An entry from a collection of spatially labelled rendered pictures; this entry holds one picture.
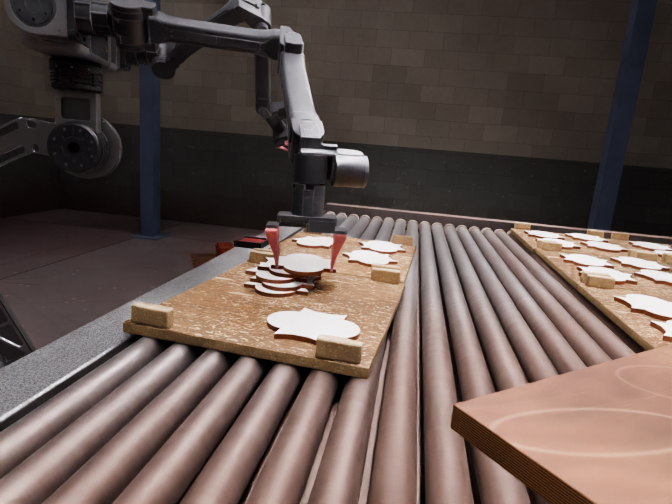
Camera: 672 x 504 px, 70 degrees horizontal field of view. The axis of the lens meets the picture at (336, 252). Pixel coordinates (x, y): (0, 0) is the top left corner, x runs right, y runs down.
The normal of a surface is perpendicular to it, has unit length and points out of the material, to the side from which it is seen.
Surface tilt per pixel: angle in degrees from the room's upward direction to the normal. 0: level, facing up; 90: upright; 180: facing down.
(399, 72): 90
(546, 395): 0
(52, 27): 90
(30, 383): 0
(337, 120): 90
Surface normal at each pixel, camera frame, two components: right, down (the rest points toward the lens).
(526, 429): 0.08, -0.97
